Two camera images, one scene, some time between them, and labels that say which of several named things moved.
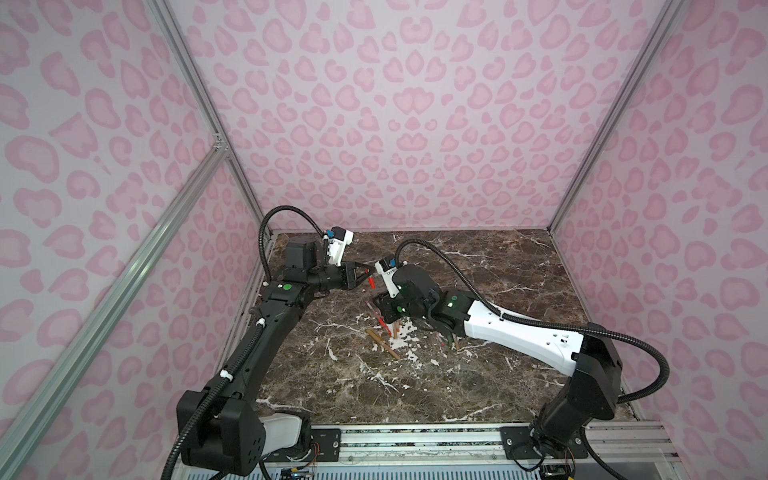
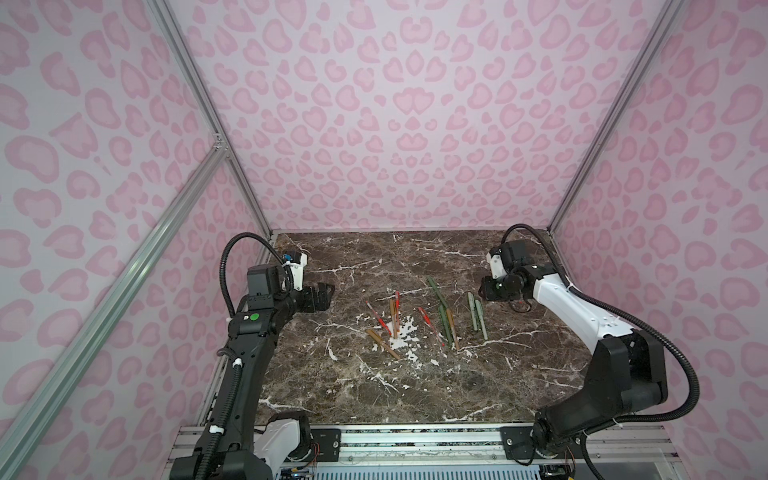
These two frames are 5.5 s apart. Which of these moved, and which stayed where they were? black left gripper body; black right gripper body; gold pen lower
Moved: black left gripper body; black right gripper body
Stayed: gold pen lower
